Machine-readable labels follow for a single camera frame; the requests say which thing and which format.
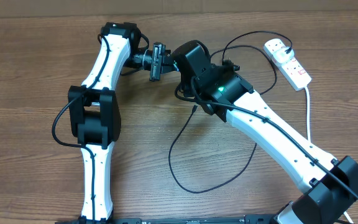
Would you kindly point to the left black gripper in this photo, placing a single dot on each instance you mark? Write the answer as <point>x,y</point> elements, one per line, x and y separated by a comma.
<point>158,66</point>

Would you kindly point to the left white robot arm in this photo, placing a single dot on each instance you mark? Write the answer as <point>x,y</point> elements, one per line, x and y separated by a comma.
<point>94,111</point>

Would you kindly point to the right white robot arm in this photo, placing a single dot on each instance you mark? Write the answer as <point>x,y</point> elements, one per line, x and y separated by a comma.
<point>329,186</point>

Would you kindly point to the white charger plug adapter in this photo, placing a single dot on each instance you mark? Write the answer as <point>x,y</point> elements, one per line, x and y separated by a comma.
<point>283,55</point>

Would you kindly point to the white power strip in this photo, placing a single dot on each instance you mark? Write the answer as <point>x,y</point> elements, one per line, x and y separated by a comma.
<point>293,71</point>

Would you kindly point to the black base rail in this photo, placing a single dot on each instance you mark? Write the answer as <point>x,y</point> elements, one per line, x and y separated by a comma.
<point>247,219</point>

